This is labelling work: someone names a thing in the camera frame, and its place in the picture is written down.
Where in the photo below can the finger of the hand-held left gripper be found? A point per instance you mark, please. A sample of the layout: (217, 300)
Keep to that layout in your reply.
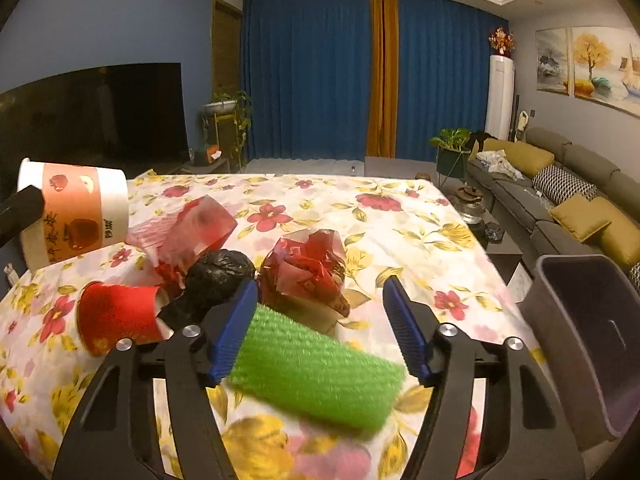
(20, 212)

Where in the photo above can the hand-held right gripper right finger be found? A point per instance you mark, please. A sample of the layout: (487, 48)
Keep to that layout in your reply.
(405, 330)

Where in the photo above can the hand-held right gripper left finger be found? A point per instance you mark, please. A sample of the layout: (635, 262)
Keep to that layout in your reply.
(232, 335)

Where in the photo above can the small black plastic bag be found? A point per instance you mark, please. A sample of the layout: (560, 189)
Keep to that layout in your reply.
(220, 272)

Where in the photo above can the white paper cup red print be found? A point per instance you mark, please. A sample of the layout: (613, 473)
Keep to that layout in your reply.
(85, 210)

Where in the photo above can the green foam net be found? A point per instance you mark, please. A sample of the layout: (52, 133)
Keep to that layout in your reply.
(320, 375)

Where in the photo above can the red plastic bag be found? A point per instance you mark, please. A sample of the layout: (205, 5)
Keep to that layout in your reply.
(305, 265)

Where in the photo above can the pink plastic bag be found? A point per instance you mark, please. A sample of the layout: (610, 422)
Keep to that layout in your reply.
(195, 230)

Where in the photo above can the red patterned paper cup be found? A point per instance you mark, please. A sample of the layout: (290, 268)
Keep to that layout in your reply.
(117, 317)

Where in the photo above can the grey plastic bin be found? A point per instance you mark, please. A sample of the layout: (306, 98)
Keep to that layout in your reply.
(590, 340)

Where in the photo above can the floral tablecloth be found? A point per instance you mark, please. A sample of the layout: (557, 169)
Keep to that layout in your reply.
(350, 230)

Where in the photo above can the dark coffee table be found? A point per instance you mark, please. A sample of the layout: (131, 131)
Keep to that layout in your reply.
(500, 255)

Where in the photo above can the black television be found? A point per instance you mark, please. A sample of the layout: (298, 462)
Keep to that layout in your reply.
(100, 115)

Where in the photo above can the orange tissue box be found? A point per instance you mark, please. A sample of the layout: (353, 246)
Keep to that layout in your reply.
(207, 155)

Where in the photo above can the plant in green pot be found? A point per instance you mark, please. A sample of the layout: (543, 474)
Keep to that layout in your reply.
(452, 152)

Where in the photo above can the white crumpled cloth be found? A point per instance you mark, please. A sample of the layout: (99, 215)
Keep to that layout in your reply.
(500, 165)

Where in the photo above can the gold plant stand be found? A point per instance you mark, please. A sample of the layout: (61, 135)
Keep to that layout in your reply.
(217, 140)

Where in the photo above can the dark cloth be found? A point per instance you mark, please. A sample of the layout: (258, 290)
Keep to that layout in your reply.
(481, 141)

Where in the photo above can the yellow pillow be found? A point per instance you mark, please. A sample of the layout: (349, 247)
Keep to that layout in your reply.
(622, 235)
(580, 217)
(525, 157)

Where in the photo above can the black white patterned pillow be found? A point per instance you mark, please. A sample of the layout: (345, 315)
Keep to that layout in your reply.
(636, 275)
(565, 185)

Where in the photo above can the trailing plant in white bowl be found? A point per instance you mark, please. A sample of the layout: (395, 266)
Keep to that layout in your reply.
(222, 106)

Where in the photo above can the white handheld vacuum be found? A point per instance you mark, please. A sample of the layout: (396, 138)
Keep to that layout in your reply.
(522, 125)

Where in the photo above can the grey sofa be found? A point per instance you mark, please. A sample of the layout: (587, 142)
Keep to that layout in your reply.
(585, 160)

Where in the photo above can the white standing air conditioner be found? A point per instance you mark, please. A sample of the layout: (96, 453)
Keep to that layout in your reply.
(500, 97)

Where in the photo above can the orange curtain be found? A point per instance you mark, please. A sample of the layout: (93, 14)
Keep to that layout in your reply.
(382, 70)

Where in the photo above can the blue curtain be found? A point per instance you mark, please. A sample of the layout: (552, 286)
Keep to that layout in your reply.
(305, 70)
(445, 70)

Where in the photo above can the red flower decoration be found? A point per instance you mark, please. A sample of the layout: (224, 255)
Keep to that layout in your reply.
(501, 42)

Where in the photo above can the small landscape painting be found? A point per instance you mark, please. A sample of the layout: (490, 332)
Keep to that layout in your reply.
(552, 62)

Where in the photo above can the sailboat and tree painting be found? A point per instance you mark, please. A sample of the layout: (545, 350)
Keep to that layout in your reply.
(605, 70)

